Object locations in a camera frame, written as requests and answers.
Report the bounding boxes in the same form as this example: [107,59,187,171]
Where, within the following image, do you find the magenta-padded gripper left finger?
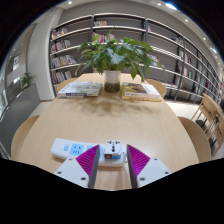
[53,144,101,190]

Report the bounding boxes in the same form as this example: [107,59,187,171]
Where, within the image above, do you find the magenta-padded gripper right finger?
[126,144,172,190]

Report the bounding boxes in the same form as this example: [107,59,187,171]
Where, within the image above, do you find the small white charger block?
[103,139,123,161]

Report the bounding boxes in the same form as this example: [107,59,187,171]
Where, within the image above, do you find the white power strip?
[50,137,128,168]

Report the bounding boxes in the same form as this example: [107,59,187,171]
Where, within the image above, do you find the light wooden chair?
[10,114,41,161]
[177,116,212,164]
[144,78,168,99]
[56,77,80,93]

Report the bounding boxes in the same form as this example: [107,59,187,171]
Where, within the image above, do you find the yellow book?
[120,93,163,102]

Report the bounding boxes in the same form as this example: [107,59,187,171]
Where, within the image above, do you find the dark photo-covered book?
[121,81,162,100]

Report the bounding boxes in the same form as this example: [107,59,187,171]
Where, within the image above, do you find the white-covered book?
[56,81,103,99]

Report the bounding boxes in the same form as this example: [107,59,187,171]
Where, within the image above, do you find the small green floor plant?
[20,71,36,90]

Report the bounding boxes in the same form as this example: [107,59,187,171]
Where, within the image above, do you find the green potted plant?
[74,29,165,94]

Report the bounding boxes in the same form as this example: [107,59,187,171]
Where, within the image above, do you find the grey bookshelf unit with books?
[49,12,224,105]

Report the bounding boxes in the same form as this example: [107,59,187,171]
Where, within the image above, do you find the group of ceiling lights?
[65,0,219,55]

